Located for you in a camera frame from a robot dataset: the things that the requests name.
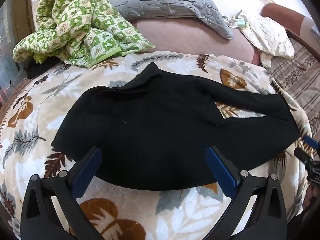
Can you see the brown padded headboard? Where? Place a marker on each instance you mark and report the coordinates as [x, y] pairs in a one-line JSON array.
[[282, 12]]

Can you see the grey patterned cloth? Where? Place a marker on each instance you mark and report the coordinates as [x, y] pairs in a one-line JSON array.
[[315, 32]]

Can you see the beige striped sheet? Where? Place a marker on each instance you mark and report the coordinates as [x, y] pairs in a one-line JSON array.
[[295, 72]]

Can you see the green patterned quilt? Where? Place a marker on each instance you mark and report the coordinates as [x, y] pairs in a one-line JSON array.
[[75, 17]]

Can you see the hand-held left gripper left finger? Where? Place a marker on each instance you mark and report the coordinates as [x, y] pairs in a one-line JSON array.
[[86, 172]]

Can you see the small black cloth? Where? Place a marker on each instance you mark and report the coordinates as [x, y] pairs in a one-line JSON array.
[[35, 70]]

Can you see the grey quilted pillow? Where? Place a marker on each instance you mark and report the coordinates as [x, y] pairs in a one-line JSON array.
[[162, 0]]

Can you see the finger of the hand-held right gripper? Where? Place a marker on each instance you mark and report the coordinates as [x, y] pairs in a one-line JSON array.
[[311, 145], [305, 156]]

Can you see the pink bed sheet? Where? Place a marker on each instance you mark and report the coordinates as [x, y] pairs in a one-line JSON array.
[[187, 37]]

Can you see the leaf print blanket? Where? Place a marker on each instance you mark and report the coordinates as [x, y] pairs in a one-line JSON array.
[[75, 85]]

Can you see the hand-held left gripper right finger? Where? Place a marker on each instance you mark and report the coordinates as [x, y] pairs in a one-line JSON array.
[[222, 172]]

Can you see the black pants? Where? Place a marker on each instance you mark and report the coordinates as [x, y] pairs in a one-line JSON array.
[[150, 130]]

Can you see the cream patterned cloth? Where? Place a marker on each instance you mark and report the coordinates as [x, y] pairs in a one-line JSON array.
[[270, 35]]

